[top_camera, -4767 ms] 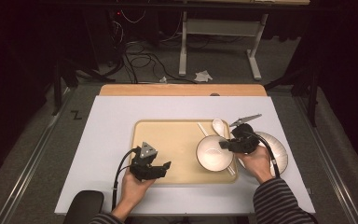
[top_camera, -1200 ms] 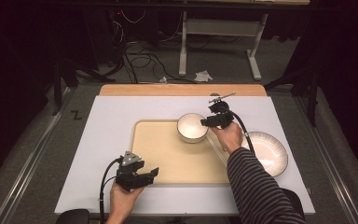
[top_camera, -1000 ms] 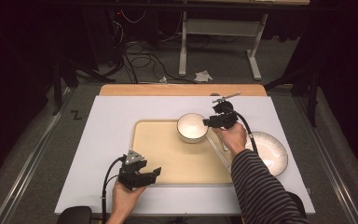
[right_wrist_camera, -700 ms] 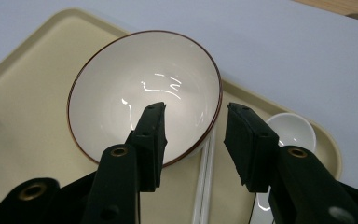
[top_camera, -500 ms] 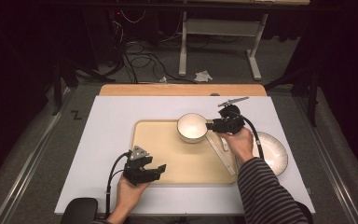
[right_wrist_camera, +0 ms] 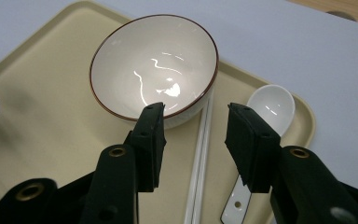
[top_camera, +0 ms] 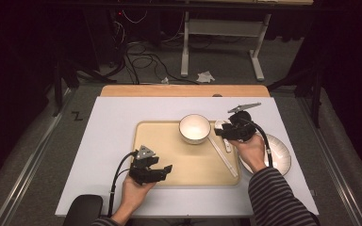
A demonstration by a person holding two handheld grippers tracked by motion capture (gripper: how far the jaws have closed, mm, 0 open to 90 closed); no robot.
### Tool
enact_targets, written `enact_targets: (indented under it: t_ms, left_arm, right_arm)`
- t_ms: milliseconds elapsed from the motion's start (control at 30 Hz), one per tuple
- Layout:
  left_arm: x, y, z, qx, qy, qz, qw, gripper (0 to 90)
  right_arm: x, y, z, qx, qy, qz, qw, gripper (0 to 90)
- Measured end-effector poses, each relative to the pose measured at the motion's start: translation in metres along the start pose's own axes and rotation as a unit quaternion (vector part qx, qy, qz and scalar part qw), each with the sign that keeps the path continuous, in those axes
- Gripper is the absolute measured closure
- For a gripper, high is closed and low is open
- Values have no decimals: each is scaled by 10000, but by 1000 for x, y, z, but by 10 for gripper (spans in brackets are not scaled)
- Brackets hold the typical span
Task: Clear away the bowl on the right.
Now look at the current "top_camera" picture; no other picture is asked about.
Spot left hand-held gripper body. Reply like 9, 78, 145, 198
128, 144, 160, 186

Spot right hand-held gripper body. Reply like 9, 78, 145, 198
223, 102, 262, 143

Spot white spoon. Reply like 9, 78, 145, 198
214, 119, 233, 154

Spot beige tray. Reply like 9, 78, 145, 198
131, 121, 242, 186

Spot white bowl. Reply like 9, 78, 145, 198
178, 113, 212, 146

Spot white ribbed plate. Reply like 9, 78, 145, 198
239, 133, 292, 177

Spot person's left hand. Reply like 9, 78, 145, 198
120, 175, 157, 215

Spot person's right hand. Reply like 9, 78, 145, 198
228, 134, 267, 174

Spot white table board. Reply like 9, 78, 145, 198
55, 96, 320, 218

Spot crumpled white paper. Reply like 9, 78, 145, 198
196, 71, 216, 84

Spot black chair back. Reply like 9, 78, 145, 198
63, 194, 104, 226

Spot black metal stand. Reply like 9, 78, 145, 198
51, 57, 118, 118
267, 67, 325, 129

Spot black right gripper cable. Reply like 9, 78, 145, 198
241, 117, 274, 169

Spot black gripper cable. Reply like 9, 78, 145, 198
107, 151, 140, 218
241, 117, 274, 169

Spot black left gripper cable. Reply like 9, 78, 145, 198
107, 151, 140, 218

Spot metal floor rail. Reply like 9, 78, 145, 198
0, 88, 76, 226
298, 97, 362, 226

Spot white desk frame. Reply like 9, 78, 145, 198
180, 10, 272, 82

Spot black floor cables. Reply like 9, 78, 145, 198
107, 8, 200, 86

